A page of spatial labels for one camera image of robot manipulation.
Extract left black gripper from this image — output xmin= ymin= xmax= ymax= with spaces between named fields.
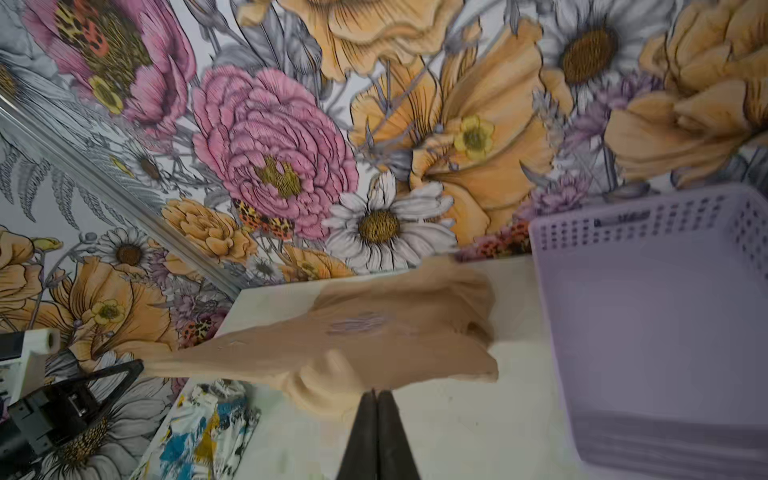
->
xmin=1 ymin=360 xmax=144 ymax=477

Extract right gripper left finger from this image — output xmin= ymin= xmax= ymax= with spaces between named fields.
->
xmin=336 ymin=391 xmax=378 ymax=480

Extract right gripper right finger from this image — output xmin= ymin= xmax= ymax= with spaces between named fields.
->
xmin=376 ymin=391 xmax=421 ymax=480

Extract beige garment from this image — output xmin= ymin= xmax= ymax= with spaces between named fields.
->
xmin=143 ymin=257 xmax=498 ymax=419

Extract printed white blue yellow shorts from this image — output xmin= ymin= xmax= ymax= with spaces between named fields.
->
xmin=131 ymin=379 xmax=261 ymax=479

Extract lavender plastic basket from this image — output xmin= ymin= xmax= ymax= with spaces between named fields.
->
xmin=529 ymin=184 xmax=767 ymax=479

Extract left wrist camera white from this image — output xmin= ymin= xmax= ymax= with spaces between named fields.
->
xmin=1 ymin=328 xmax=61 ymax=406

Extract left aluminium frame post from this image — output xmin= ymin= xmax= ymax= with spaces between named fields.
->
xmin=1 ymin=98 xmax=247 ymax=297

